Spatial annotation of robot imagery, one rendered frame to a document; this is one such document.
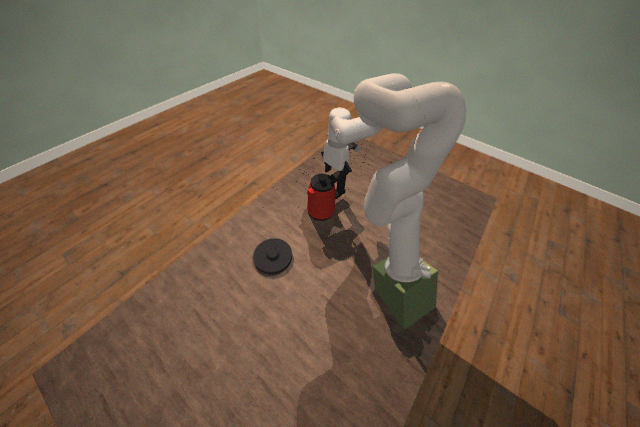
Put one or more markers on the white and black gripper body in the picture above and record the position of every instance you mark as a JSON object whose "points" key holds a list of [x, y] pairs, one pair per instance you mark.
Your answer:
{"points": [[335, 157]]}

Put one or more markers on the red electric kettle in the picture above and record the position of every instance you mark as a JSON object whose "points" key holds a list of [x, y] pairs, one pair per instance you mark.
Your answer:
{"points": [[322, 195]]}

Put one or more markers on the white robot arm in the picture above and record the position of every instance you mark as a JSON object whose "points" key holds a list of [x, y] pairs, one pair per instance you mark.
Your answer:
{"points": [[389, 101]]}

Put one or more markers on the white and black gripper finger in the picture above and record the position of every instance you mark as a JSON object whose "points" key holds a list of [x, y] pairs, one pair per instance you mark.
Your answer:
{"points": [[327, 166], [346, 169]]}

